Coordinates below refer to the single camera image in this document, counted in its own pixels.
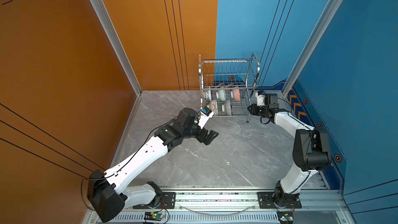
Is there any white brown lattice bowl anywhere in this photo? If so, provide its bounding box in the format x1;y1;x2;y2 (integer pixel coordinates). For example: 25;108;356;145
207;100;218;115

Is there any dark blue petal bowl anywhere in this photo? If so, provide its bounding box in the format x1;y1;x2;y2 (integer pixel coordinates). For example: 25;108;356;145
222;100;232;116

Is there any pale green ribbed bowl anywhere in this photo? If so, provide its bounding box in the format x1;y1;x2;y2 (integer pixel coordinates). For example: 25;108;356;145
216;89;227;102

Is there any blue floral white bowl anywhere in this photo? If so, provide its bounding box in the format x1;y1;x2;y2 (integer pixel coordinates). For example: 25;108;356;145
203;90;212;102

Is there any stainless steel dish rack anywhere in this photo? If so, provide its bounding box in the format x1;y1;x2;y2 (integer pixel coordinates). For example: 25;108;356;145
198;53;260;122

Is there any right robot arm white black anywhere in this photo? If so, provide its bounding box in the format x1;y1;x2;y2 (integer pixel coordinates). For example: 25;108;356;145
248;90;331;208

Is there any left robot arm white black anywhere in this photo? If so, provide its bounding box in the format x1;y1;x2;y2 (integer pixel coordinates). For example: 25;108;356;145
87;107;218;223

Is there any left green circuit board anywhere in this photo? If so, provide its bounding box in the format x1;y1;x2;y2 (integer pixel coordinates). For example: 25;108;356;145
143;212;166;224

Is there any green circuit board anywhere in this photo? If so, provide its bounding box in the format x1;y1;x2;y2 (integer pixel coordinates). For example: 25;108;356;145
277;212;294;224
143;212;166;224

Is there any right green circuit board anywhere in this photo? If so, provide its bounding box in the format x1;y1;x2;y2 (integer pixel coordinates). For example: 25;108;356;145
277;212;294;224

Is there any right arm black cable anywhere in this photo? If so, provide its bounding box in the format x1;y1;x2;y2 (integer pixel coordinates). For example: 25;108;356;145
259;97;315;194

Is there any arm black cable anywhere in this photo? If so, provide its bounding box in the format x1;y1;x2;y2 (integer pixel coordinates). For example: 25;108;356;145
259;97;315;194
80;116;178;212

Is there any aluminium front rail frame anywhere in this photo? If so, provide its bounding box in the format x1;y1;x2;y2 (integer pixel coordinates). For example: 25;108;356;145
110;187;355;224

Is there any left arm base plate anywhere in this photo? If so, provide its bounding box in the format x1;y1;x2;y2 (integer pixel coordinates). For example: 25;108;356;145
145;192;176;209

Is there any clear cable on rail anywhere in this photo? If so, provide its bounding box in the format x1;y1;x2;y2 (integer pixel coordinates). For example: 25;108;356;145
177;203;259;217

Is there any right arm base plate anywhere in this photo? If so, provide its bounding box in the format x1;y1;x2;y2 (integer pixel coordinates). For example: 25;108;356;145
257;192;302;209

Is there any left aluminium corner post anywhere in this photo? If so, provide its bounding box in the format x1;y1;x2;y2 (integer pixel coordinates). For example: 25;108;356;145
77;0;143;96

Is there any aluminium corner post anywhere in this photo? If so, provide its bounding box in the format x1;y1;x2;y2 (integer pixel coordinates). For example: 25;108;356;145
282;0;343;96
77;0;143;96

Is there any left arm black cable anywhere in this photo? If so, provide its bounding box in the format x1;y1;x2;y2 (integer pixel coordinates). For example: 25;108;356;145
80;116;178;212

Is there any right aluminium corner post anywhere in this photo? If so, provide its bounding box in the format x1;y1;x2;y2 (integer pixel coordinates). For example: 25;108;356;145
282;0;343;96

